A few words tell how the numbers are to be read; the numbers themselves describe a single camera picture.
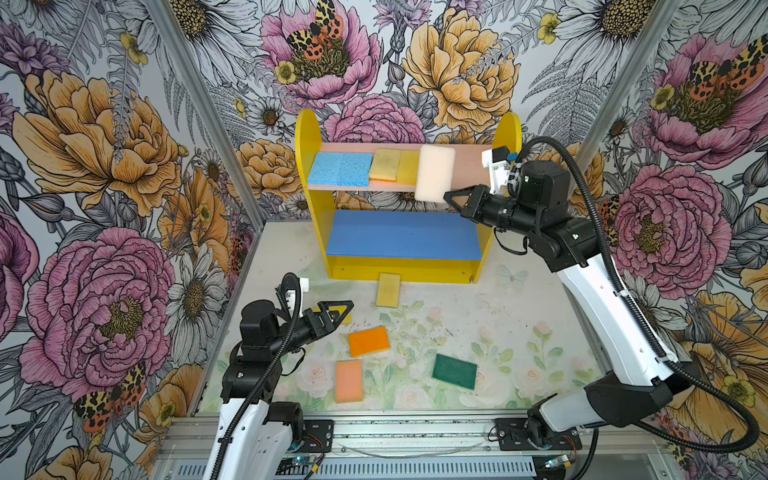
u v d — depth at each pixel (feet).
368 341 3.01
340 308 2.14
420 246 3.01
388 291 3.30
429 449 2.42
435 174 2.02
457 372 2.73
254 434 1.53
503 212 1.72
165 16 2.35
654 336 1.30
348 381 2.74
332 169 2.50
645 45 2.51
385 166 2.49
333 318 1.99
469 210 1.78
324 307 2.00
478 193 1.75
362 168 2.50
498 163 1.81
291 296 2.15
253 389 1.54
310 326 2.00
